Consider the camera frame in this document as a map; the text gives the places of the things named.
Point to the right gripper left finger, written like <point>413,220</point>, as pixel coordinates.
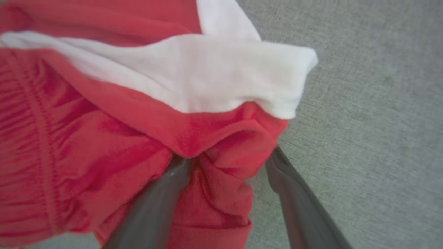
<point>152,211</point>

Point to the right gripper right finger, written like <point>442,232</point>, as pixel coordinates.
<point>301,207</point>

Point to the red and white garment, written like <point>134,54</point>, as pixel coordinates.
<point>121,121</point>

